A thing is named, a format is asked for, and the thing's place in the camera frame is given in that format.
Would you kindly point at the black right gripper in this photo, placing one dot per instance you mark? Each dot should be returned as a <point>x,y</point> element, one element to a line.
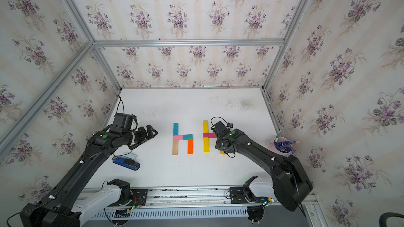
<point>218,145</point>

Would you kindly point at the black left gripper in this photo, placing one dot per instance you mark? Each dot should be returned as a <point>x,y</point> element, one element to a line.
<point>143,137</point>

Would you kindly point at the magenta block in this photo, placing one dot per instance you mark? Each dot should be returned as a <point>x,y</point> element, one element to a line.
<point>209,135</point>

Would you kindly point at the yellow block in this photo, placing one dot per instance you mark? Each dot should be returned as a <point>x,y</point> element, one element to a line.
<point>206,145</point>
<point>205,126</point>

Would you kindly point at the pink block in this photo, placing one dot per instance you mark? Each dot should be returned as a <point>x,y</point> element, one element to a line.
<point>178,137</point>

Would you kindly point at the natural wood block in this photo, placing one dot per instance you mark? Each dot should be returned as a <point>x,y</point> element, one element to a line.
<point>175,148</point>

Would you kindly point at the long teal block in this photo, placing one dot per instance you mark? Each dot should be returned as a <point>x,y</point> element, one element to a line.
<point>175,129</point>

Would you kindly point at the short teal block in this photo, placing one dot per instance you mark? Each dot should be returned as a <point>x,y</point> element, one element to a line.
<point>187,137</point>

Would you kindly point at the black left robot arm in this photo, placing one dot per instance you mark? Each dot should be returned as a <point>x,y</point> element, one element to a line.
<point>58,208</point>

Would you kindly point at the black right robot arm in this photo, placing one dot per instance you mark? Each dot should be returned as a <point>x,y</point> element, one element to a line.
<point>290,182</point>

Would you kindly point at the blue stapler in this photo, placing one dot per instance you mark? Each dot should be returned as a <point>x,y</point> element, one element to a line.
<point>126,162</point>

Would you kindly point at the pink pen cup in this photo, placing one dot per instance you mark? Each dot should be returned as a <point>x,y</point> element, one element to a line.
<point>283,146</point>

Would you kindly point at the black chair edge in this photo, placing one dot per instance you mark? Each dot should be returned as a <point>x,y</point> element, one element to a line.
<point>391,219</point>

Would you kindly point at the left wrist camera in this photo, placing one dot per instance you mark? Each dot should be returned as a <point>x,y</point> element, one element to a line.
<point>125,122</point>

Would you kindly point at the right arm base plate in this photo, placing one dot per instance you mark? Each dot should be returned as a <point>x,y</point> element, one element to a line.
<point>240,195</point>

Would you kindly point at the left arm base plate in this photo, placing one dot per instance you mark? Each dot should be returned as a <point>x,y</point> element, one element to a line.
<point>134,199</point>

